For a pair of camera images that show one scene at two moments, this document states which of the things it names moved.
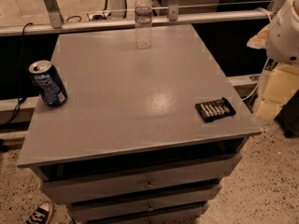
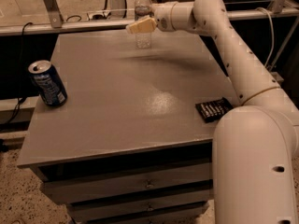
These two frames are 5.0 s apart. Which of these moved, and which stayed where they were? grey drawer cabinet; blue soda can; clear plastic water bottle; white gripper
Moved: white gripper
Stayed: grey drawer cabinet; clear plastic water bottle; blue soda can
